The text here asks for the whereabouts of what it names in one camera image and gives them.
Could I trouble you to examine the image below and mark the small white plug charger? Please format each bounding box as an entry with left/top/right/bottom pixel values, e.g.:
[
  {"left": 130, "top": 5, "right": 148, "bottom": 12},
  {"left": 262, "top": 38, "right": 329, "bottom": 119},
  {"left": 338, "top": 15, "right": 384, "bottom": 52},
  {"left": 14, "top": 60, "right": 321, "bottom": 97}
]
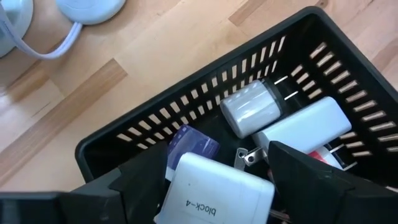
[{"left": 220, "top": 76, "right": 299, "bottom": 139}]

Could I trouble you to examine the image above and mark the black plastic basket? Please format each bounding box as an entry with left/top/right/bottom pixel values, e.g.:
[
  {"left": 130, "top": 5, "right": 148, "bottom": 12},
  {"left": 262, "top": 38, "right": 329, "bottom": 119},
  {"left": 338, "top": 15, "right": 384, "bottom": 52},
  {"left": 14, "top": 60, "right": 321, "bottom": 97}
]
[{"left": 74, "top": 5, "right": 398, "bottom": 224}]

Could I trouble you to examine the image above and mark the white round cable puck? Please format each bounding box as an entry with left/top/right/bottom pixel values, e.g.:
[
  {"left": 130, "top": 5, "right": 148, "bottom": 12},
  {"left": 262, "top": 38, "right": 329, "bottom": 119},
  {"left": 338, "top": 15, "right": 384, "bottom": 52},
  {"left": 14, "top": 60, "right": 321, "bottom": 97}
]
[{"left": 55, "top": 0, "right": 127, "bottom": 26}]

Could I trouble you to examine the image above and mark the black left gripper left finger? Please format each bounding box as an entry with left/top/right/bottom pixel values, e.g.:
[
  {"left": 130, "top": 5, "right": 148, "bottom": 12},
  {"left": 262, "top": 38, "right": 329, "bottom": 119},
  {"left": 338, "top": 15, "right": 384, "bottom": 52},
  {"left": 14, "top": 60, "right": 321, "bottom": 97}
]
[{"left": 0, "top": 141, "right": 169, "bottom": 224}]

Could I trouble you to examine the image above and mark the pink plug charger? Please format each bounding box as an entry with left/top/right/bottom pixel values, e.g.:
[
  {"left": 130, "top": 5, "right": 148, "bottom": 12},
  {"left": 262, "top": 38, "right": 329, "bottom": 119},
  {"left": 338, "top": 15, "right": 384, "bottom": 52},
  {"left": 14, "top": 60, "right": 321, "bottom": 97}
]
[{"left": 307, "top": 144, "right": 358, "bottom": 172}]

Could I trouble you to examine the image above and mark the white lamp cable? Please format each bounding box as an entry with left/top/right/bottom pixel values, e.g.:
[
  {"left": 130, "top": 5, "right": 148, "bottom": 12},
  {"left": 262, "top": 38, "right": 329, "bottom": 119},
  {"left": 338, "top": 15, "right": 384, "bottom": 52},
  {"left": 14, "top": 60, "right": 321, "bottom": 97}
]
[{"left": 0, "top": 4, "right": 83, "bottom": 60}]

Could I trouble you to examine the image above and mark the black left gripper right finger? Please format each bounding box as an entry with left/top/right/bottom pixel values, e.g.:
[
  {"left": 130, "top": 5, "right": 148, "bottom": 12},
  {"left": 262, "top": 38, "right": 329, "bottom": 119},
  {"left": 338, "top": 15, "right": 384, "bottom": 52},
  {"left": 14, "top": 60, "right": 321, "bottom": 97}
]
[{"left": 267, "top": 140, "right": 398, "bottom": 224}]

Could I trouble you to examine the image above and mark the white cube charger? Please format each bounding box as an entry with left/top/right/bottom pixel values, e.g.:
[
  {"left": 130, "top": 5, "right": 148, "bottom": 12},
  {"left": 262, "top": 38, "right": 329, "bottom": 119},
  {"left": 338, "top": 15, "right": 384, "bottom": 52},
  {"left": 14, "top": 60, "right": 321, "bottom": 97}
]
[
  {"left": 154, "top": 152, "right": 276, "bottom": 224},
  {"left": 234, "top": 96, "right": 353, "bottom": 170}
]

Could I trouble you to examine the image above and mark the purple plug charger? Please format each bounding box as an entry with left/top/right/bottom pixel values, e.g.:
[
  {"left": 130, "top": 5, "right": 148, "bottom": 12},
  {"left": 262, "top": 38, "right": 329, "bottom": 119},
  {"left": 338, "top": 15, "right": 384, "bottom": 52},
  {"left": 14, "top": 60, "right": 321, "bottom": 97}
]
[{"left": 166, "top": 124, "right": 221, "bottom": 181}]

